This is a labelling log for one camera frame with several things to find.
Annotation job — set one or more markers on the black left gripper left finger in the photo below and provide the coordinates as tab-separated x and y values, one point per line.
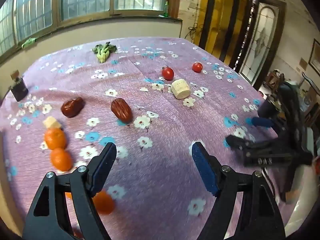
48	217

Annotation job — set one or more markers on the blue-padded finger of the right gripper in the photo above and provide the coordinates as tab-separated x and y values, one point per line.
262	122

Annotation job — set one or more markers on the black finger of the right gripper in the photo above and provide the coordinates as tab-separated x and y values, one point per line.
243	144

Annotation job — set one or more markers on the orange tangerine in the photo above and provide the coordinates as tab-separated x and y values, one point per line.
55	138
103	203
61	159

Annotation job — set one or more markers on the white cylindrical root piece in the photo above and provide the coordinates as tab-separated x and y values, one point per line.
180	89

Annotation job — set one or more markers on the small red tomato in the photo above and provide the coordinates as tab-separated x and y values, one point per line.
197	67

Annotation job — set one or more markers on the large red tomato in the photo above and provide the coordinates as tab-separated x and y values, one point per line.
167	73

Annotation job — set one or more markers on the red jujube date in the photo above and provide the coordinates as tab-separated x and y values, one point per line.
72	107
122	110

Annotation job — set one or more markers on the purple floral tablecloth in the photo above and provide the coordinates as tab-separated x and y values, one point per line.
154	182

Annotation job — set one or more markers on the pale yellow root chunk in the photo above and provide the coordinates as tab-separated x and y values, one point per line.
51	122

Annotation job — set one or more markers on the stained glass door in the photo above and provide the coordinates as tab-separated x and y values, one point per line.
265	28

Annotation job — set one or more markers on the black jar with cork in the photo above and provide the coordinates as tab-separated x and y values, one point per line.
18	87

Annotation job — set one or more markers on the green bottle on sill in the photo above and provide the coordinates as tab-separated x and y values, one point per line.
166	9

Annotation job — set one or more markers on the green leafy vegetable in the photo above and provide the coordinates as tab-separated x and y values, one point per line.
103	51

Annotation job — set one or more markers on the green cloth on sill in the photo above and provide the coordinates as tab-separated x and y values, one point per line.
29	42

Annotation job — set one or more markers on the framed wall picture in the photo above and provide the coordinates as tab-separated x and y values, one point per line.
314	60

